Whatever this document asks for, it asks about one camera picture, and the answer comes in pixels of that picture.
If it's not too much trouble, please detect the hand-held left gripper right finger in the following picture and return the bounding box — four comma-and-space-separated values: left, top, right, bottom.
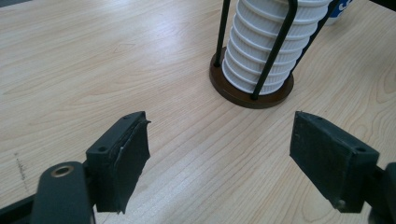
289, 110, 381, 215

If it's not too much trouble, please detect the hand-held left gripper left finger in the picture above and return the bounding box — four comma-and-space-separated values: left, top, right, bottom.
85, 110, 152, 216

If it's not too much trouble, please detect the black wire cup holder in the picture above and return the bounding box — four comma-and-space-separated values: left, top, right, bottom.
208, 0, 343, 110

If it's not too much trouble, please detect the stack of paper cups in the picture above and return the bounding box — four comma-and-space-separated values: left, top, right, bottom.
220, 0, 334, 96

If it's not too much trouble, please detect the blue white paper cup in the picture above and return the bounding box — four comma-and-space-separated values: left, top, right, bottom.
323, 0, 355, 27

